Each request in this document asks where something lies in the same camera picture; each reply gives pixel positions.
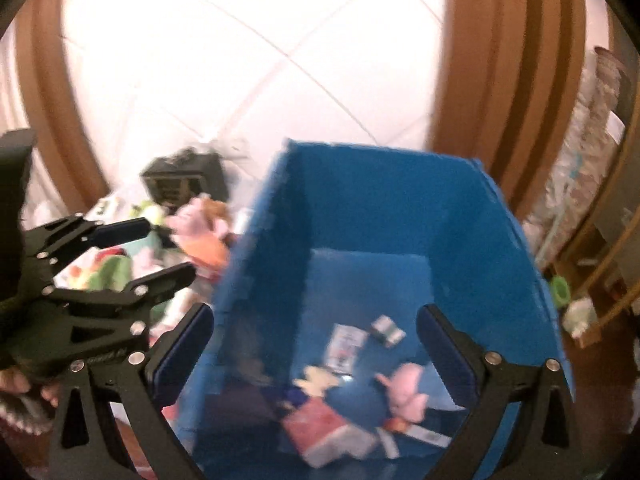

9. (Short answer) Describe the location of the pink pig plush blue shirt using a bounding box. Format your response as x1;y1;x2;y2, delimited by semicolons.
374;363;428;434

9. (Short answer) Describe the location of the cream teddy bear blue dress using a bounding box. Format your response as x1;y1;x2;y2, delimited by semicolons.
293;366;342;399

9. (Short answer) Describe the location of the green white barcode box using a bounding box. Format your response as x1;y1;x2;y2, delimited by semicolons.
371;315;406;348

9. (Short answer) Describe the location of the person hand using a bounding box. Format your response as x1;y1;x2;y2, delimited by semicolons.
0;366;60;408

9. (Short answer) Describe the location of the small pink pig plush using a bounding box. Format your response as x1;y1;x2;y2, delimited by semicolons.
165;194;233;273

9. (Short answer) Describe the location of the blue plastic storage bin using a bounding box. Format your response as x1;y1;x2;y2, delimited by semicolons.
177;142;570;479

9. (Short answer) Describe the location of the white wet wipes packet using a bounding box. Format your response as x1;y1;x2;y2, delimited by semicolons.
323;324;369;375

